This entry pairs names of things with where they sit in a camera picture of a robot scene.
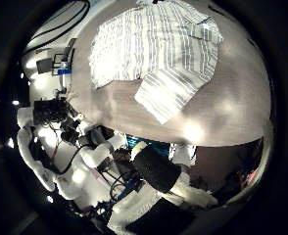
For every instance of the blue box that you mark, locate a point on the blue box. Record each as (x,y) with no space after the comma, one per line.
(64,71)

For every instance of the white grey striped shirt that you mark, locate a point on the white grey striped shirt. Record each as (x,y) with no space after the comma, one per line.
(150,42)

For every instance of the dark flat monitor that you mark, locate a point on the dark flat monitor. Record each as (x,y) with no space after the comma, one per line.
(44,65)

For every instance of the teal box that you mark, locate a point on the teal box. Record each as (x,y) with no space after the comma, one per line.
(150,146)

